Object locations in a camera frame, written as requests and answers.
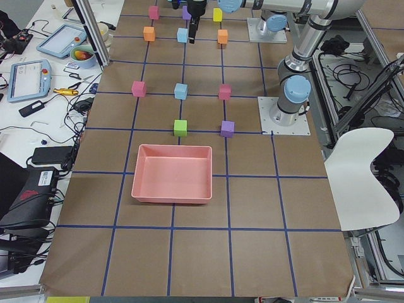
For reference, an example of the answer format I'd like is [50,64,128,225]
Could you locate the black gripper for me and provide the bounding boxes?
[187,0,207,44]

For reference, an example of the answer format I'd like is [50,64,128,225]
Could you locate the light blue foam block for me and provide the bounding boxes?
[177,28,188,44]
[174,83,188,100]

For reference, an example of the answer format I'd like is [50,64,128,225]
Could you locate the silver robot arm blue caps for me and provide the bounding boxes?
[218,1,364,126]
[256,9,287,36]

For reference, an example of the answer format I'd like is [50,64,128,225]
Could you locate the yellow foam block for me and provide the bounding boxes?
[213,8,223,22]

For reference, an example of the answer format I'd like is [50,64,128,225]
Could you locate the orange foam block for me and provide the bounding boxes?
[143,27,156,42]
[217,29,229,45]

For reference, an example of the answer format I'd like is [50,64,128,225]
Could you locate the pink foam block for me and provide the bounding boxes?
[148,6,160,20]
[218,84,232,100]
[131,81,146,97]

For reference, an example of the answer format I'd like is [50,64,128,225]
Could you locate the white cup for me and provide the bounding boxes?
[97,22,109,41]

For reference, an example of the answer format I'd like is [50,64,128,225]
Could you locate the green foam block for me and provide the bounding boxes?
[174,119,187,137]

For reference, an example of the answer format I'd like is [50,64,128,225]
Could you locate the purple foam block near tray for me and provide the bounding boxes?
[220,121,235,138]

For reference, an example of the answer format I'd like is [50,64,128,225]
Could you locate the light blue bowl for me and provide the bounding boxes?
[70,45,97,69]

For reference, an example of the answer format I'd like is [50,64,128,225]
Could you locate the blue teach pendant tablet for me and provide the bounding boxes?
[7,59,51,103]
[36,24,87,58]

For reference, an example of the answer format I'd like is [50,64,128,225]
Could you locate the gold metal tool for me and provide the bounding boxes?
[53,88,79,96]

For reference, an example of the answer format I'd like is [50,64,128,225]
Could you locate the pink plastic tray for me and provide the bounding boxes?
[131,144,213,204]

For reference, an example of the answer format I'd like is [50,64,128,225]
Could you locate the black power adapter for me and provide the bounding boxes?
[31,146,73,165]

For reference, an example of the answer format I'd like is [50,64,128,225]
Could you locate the white chair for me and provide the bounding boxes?
[324,128,400,231]

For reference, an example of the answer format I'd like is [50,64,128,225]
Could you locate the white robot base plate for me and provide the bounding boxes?
[247,15,287,44]
[258,97,311,136]

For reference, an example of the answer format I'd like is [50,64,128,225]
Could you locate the aluminium frame post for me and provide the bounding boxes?
[73,0,110,67]

